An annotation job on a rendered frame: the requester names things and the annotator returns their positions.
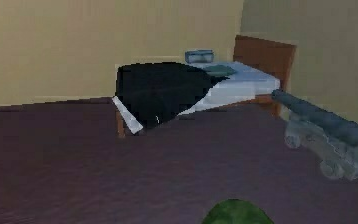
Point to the brown wooden bed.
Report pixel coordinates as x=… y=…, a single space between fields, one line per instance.
x=260 y=56

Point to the black blanket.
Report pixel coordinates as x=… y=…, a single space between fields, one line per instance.
x=160 y=90

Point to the green round lettuce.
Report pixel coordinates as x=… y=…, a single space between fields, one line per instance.
x=237 y=213

